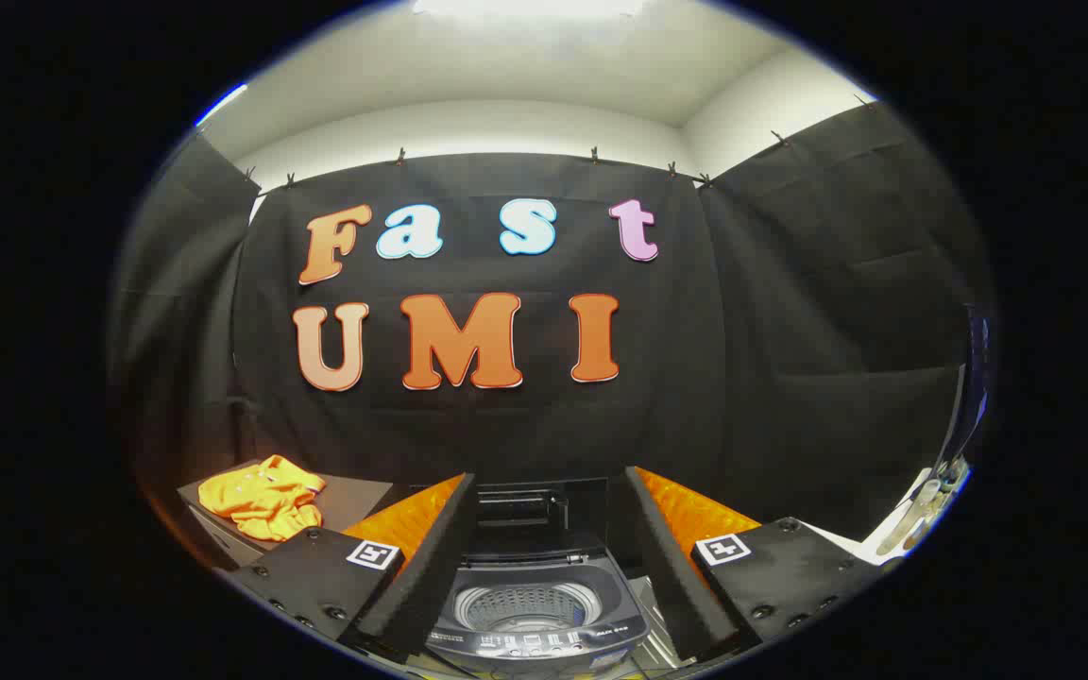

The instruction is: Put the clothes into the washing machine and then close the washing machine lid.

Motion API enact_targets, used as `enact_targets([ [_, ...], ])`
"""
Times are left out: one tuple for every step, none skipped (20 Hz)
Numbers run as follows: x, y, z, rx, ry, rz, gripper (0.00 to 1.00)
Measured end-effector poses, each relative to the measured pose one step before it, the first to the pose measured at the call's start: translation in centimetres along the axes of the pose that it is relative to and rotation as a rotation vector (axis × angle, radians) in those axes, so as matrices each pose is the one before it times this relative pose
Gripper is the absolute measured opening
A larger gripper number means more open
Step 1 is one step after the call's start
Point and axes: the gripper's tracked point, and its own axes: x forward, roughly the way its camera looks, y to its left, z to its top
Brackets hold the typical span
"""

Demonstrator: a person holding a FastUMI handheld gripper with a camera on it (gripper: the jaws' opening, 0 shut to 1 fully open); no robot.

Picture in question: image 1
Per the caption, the dark grey washing machine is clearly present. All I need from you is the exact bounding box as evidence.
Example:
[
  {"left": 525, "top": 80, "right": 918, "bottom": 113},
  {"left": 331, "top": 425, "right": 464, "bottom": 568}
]
[{"left": 426, "top": 543, "right": 654, "bottom": 676}]

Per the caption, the black backdrop cloth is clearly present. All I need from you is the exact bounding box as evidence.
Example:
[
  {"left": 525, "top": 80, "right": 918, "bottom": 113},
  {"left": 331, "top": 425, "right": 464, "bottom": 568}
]
[{"left": 108, "top": 99, "right": 994, "bottom": 568}]

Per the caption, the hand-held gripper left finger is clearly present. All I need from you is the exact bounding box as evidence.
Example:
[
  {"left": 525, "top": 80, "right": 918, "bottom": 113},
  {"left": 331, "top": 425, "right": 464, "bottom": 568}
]
[{"left": 223, "top": 472, "right": 479, "bottom": 662}]

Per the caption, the row of cloth clips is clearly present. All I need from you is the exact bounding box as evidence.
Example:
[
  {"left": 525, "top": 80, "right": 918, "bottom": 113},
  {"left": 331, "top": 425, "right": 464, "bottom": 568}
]
[{"left": 242, "top": 93, "right": 876, "bottom": 190}]

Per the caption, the white flat panel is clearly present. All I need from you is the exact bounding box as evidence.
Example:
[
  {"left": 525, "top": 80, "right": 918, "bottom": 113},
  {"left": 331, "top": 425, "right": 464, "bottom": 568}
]
[{"left": 804, "top": 463, "right": 970, "bottom": 568}]

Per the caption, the dark washing machine lid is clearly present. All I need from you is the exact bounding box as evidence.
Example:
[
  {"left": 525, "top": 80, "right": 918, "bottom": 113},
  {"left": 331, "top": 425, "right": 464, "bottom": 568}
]
[{"left": 474, "top": 477, "right": 613, "bottom": 560}]

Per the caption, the orange shirt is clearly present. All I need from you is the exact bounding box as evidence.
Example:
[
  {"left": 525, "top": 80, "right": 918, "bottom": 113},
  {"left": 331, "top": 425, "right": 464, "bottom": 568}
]
[{"left": 197, "top": 455, "right": 328, "bottom": 542}]

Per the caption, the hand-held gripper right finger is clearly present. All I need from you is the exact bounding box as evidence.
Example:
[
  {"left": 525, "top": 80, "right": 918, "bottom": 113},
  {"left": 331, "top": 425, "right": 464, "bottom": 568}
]
[{"left": 624, "top": 466, "right": 904, "bottom": 662}]

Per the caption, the grey cabinet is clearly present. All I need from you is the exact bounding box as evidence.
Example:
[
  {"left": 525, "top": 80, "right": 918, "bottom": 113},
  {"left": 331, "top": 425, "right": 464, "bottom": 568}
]
[{"left": 176, "top": 460, "right": 394, "bottom": 568}]

